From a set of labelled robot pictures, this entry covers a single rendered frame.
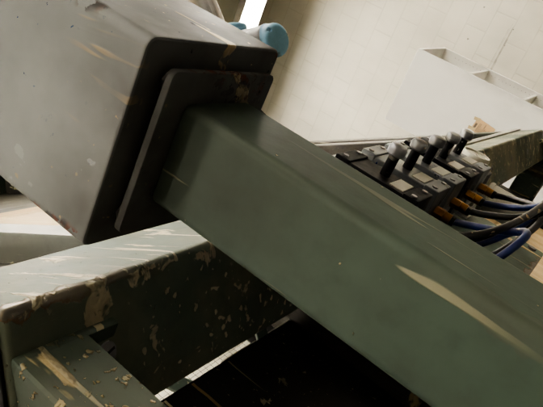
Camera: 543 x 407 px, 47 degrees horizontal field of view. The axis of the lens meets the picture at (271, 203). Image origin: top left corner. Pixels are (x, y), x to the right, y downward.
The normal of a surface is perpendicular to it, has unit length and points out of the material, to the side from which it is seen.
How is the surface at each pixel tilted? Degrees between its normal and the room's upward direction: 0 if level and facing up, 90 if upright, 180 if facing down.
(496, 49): 90
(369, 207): 90
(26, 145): 90
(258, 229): 90
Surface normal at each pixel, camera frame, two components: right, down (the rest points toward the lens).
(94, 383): 0.38, -0.84
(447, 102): -0.54, 0.22
